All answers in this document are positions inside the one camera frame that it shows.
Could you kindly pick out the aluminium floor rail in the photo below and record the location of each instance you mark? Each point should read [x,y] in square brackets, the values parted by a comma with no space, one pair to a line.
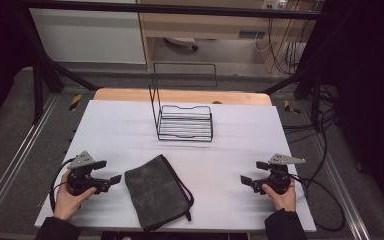
[343,186]
[16,156]

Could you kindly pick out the wooden table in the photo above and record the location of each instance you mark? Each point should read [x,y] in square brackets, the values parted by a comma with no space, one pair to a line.
[120,95]

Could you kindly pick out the black metal crossbar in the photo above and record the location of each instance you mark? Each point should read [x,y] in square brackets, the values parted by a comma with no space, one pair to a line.
[180,9]

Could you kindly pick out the black curtain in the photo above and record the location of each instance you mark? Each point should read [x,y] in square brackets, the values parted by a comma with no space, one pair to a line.
[0,50]
[370,100]

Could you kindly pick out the yellow black tape strip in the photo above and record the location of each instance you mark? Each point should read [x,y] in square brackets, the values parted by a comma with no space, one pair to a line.
[290,107]
[75,102]

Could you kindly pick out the black metal stand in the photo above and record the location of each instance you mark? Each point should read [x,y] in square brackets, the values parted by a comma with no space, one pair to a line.
[38,86]
[315,90]

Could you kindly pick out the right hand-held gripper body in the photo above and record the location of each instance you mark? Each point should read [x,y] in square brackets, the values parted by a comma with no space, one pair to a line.
[276,180]

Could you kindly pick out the light wooden desk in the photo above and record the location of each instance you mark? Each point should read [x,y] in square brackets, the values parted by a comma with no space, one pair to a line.
[206,25]

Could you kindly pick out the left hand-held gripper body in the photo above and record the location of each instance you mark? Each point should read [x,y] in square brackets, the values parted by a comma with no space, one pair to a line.
[83,180]

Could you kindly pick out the grey towel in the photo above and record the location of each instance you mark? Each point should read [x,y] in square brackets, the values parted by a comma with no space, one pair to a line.
[156,193]

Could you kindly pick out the person's left hand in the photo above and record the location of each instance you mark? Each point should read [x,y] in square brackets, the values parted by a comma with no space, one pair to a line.
[67,203]

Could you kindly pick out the person's right hand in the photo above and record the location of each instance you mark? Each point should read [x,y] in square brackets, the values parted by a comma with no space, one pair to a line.
[283,201]

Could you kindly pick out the white power strip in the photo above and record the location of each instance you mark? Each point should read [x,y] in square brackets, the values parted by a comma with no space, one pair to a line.
[274,4]

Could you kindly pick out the white chair base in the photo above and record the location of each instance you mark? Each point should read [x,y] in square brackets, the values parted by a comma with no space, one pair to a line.
[180,41]

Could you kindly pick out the white cabinet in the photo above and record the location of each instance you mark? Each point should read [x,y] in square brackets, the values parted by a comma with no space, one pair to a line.
[86,36]

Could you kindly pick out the white table sheet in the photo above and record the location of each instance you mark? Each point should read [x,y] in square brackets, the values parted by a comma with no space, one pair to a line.
[230,150]

